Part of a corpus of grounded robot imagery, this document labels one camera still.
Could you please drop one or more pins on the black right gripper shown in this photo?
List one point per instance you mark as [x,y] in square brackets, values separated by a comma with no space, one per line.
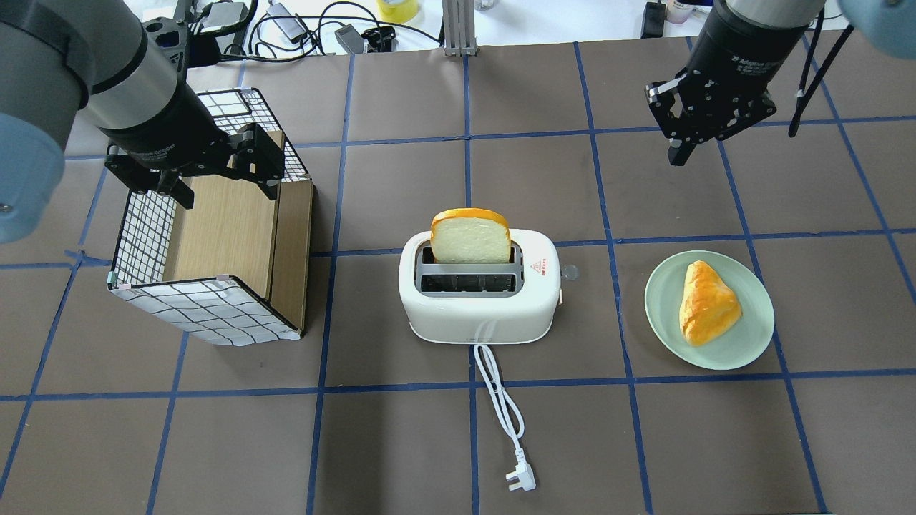
[737,54]

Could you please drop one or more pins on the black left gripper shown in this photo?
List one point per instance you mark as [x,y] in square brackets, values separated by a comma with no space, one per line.
[170,127]

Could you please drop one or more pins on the white two-slot toaster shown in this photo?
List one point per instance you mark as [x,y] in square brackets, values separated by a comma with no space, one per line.
[494,304]

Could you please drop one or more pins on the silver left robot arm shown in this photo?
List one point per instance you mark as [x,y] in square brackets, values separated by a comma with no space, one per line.
[127,78]

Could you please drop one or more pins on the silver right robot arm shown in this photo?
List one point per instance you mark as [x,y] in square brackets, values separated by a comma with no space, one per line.
[888,25]

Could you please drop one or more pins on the checkered cloth wooden box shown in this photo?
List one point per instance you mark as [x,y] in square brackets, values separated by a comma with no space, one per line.
[232,270]

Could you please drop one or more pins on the golden pastry bun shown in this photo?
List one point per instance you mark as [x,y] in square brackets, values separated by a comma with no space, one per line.
[709,307]

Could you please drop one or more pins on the light green plate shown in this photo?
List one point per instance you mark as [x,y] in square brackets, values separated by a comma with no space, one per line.
[740,345]

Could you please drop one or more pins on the toast bread slice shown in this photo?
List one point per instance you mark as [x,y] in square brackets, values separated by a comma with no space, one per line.
[470,235]

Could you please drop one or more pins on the yellow tape roll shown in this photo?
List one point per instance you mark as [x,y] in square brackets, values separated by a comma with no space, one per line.
[397,11]

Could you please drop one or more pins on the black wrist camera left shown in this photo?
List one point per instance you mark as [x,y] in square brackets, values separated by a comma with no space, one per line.
[186,48]

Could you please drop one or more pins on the aluminium frame post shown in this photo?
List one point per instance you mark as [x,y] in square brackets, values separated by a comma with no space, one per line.
[460,39]

